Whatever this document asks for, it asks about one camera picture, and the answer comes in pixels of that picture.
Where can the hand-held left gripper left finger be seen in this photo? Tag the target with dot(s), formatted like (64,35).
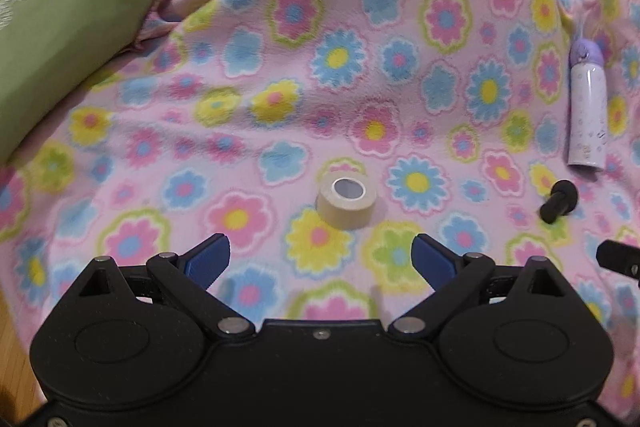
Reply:
(207,257)

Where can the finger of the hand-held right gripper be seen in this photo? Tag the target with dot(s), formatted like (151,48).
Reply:
(620,257)

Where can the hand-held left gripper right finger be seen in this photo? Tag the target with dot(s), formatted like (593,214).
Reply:
(432,259)

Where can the beige tape roll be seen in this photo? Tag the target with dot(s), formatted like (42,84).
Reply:
(340,213)

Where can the black dumbbell-shaped knob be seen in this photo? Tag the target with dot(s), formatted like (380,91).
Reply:
(555,207)

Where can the white bottle with purple cap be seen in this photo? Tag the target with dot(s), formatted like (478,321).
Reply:
(587,107)

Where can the pink floral fleece blanket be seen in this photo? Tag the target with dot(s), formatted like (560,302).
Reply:
(300,82)

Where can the green embroidered pillow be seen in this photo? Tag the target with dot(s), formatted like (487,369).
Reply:
(60,32)

